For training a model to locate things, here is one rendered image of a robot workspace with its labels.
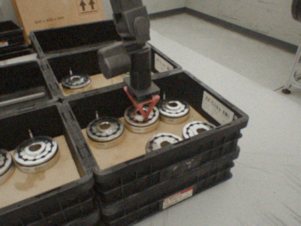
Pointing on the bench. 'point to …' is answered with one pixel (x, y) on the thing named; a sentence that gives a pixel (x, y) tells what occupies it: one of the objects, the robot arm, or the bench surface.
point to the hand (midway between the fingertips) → (142, 110)
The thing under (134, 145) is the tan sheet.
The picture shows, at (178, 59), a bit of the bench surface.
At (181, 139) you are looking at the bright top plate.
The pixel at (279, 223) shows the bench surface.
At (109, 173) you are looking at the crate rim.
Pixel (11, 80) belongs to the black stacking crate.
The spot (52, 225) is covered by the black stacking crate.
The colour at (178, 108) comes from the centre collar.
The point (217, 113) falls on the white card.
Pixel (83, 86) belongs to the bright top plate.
